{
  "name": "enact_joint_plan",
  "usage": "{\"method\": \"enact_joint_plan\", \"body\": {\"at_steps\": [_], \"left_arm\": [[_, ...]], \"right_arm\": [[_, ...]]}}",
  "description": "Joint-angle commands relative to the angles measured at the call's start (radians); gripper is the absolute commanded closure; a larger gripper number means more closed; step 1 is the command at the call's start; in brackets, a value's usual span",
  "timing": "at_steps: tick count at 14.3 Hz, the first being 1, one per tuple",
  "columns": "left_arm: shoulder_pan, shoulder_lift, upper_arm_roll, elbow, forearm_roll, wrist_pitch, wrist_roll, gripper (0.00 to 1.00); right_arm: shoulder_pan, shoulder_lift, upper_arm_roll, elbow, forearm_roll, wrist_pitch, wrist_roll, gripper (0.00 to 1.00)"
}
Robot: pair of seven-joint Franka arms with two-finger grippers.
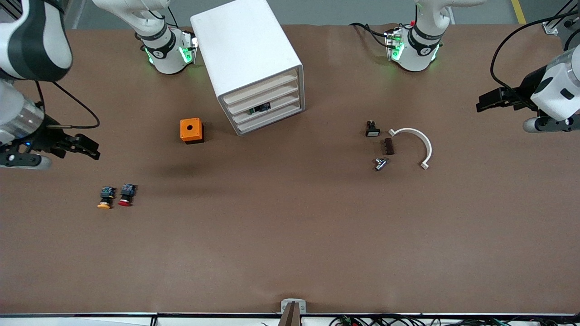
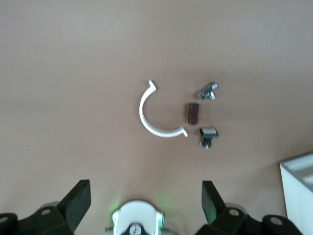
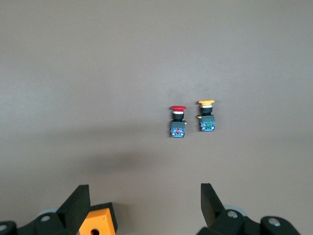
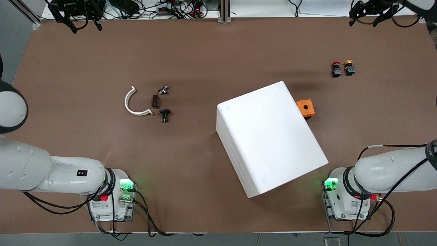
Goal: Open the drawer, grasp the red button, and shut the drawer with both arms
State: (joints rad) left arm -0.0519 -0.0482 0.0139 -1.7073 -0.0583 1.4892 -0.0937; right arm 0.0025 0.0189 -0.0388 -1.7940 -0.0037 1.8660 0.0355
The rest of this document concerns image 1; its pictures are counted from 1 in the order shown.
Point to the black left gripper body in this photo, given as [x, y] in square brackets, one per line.
[527, 89]

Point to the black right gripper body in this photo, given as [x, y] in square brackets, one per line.
[45, 140]

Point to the red cap push button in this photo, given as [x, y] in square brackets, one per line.
[128, 192]

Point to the white plastic drawer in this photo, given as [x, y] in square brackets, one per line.
[281, 83]
[281, 112]
[281, 102]
[281, 92]

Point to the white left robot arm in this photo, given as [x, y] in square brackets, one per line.
[419, 45]

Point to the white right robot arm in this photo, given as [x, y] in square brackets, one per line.
[27, 40]

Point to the yellow cap push button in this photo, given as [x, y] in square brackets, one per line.
[106, 195]

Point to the black blue push button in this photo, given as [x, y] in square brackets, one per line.
[262, 108]

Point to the white drawer cabinet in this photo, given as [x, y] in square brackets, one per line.
[240, 45]

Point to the white curved pipe clamp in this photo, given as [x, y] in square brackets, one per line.
[428, 147]

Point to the orange box with hole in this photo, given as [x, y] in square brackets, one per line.
[190, 129]

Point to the brown terminal block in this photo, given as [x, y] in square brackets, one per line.
[388, 146]

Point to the small silver metal connector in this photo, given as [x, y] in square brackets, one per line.
[380, 164]

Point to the brown table cover sheet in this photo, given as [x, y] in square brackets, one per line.
[290, 226]

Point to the aluminium frame profile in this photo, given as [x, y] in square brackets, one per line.
[555, 27]
[11, 7]

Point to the black switch white face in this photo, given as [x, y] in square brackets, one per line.
[372, 130]

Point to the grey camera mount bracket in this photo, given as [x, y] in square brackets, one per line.
[293, 314]

